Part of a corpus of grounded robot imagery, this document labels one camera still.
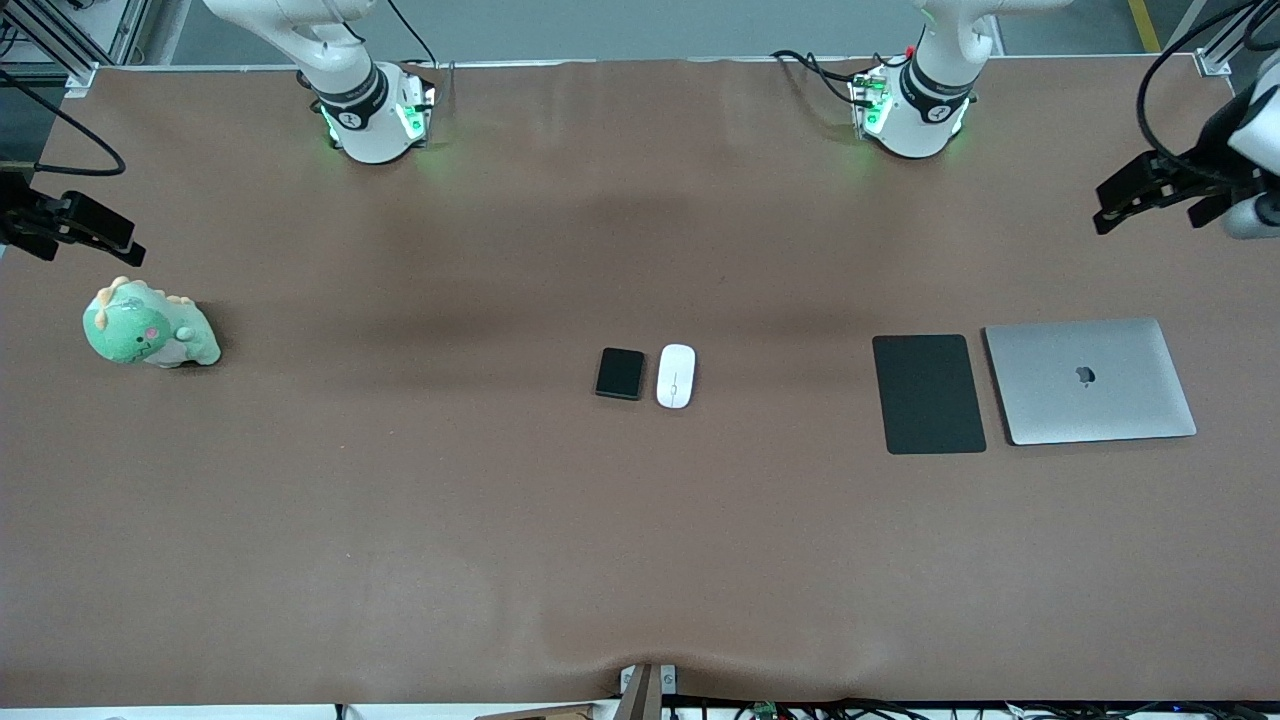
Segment white computer mouse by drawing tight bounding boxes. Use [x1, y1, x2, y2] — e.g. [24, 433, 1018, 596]
[656, 344, 697, 410]

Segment black phone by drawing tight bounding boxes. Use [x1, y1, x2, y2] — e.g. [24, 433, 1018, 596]
[595, 347, 647, 402]

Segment lit arm base connector box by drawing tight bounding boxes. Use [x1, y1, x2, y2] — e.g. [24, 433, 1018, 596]
[848, 70, 893, 138]
[396, 64, 438, 148]

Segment black mouse pad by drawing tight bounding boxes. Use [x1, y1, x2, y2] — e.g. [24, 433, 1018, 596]
[872, 334, 988, 456]

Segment green dinosaur plush toy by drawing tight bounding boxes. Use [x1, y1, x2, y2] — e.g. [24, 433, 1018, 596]
[83, 276, 222, 369]

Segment silver laptop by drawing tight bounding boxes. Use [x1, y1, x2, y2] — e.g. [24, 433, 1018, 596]
[983, 318, 1198, 447]

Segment brown table cover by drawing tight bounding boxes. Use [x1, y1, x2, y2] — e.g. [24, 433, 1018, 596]
[0, 55, 1280, 707]

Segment black left arm wrist cable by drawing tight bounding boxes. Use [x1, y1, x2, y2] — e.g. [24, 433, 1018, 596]
[1138, 0, 1280, 187]

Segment black right arm base cable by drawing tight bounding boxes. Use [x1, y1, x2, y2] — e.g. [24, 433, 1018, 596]
[384, 0, 441, 69]

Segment black left arm base cables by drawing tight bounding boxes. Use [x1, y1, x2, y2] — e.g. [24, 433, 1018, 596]
[770, 48, 906, 109]

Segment metal bracket with brown post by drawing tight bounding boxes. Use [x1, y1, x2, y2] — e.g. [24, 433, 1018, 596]
[618, 662, 679, 720]

